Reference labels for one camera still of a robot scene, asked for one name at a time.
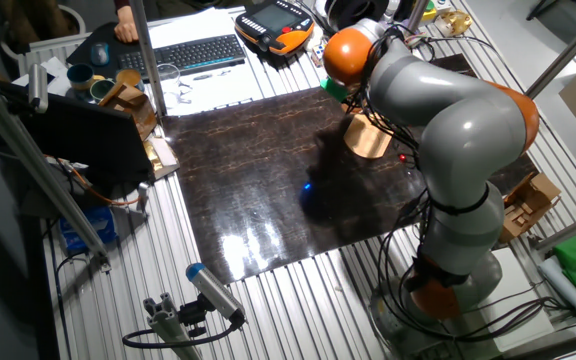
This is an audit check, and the black filament spool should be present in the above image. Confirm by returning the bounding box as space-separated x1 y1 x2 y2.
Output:
325 0 392 31

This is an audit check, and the black camera clamp mount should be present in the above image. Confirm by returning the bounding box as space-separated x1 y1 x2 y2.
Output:
177 293 210 339

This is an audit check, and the black stand with silver pole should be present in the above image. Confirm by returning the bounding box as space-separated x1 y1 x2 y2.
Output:
403 0 431 37

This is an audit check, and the yellow green small box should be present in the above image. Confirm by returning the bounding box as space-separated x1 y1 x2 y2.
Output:
420 0 452 22

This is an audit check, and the dark teal mug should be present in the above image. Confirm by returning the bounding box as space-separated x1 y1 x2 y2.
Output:
66 63 105 92

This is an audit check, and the white flat board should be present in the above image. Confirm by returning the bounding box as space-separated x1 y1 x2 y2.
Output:
467 247 554 351

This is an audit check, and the green gripper mount adapter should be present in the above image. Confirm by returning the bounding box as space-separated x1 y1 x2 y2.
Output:
320 77 349 104

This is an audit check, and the long aluminium frame beam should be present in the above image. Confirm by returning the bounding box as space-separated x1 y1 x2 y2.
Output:
0 69 113 274

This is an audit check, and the pale grey rolled sheet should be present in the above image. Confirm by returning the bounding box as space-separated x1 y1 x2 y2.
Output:
537 254 576 326

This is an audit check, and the dark marble pattern mat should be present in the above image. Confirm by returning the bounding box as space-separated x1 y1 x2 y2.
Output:
161 53 539 285

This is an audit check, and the green mug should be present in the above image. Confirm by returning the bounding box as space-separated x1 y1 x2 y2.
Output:
89 78 117 104

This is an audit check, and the silver depth camera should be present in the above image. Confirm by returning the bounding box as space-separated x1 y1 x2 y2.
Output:
27 63 50 114

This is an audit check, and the aluminium frame pole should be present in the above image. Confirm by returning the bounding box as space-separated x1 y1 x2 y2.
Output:
524 3 576 100
534 204 576 255

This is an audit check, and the open brown cardboard box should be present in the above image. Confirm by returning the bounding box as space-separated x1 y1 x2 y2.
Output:
498 171 563 245

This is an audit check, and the brown wooden holder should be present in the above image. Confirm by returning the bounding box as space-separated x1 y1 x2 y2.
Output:
98 82 158 142

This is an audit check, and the aluminium frame post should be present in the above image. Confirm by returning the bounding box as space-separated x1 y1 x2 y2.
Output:
128 0 169 119

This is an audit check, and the black monitor screen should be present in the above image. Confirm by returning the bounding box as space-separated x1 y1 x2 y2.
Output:
0 79 154 184

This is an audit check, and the black computer keyboard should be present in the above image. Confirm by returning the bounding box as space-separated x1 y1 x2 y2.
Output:
116 33 248 77

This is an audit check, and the orange cable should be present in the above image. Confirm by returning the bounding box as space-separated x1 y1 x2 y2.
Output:
42 154 142 207

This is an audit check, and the blue plastic packet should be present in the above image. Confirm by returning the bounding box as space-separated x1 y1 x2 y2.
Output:
58 206 118 255

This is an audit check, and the black camera cable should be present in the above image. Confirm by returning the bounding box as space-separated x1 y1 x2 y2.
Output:
121 319 244 350

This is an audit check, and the white chair frame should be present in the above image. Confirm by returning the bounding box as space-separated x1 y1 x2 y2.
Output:
0 3 88 62

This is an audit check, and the dark computer mouse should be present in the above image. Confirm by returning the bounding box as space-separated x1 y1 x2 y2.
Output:
90 41 111 67

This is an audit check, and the black mouse pad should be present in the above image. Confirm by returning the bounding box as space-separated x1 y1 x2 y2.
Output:
65 21 142 69

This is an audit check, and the black orange teach pendant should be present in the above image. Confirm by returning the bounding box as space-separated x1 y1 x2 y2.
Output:
234 0 316 56

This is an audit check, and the short aluminium profile bracket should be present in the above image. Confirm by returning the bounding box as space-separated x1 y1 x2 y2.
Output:
142 292 204 360

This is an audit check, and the large white paper sheet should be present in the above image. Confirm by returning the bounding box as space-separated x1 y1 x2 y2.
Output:
146 7 265 117

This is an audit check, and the small white paper sheet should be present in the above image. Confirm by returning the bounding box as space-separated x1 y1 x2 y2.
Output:
11 55 72 96

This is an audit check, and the brown cup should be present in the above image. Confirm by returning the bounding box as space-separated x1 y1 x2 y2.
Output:
115 68 144 91

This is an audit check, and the glossy golden ornament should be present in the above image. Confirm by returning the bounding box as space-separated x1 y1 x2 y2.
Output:
435 9 473 38

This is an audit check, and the silver camera with blue cap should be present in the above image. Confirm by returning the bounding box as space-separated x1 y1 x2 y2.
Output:
185 262 247 325

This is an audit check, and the clear drinking glass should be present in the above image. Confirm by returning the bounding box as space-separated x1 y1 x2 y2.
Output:
156 63 182 96

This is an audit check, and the gold foil packet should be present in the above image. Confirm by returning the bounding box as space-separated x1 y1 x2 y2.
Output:
141 135 180 180

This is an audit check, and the bare person's hand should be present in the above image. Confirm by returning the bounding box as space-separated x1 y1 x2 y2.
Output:
113 4 141 44

